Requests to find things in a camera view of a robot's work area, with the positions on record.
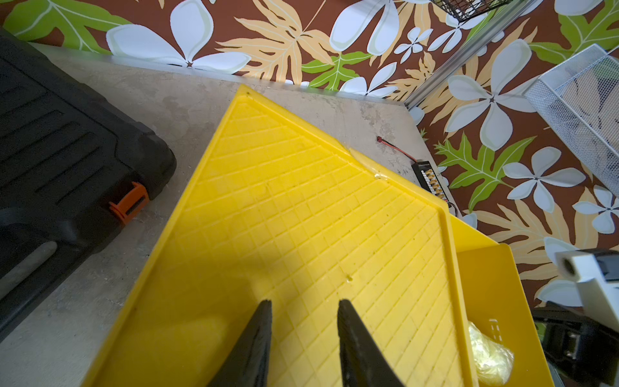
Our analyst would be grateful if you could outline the black plastic tool case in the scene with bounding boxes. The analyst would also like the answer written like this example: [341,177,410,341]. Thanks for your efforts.
[1,31,177,336]

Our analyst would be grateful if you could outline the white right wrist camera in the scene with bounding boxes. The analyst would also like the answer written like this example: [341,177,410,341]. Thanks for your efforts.
[555,249,618,332]

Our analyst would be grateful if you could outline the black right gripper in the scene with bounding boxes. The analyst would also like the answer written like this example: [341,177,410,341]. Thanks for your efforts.
[531,302,618,386]

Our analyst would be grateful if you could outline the black wire basket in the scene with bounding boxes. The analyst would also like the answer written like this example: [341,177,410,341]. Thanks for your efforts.
[431,0,512,23]

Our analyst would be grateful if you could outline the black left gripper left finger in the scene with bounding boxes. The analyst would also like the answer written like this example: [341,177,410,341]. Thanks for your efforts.
[208,300,272,386]

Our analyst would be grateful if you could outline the yellow plastic drawer cabinet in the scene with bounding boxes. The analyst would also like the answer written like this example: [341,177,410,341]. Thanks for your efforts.
[83,86,478,386]

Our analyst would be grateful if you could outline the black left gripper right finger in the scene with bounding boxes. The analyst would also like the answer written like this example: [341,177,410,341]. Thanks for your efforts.
[337,299,404,386]

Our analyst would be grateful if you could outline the red black wire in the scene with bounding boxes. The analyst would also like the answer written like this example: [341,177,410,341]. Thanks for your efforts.
[376,135,418,164]

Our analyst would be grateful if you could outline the white mesh basket right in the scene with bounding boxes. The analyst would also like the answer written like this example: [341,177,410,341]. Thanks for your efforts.
[523,45,618,195]

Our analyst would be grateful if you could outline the yellow trash bag roll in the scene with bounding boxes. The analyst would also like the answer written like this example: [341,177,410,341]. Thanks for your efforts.
[468,322,514,386]

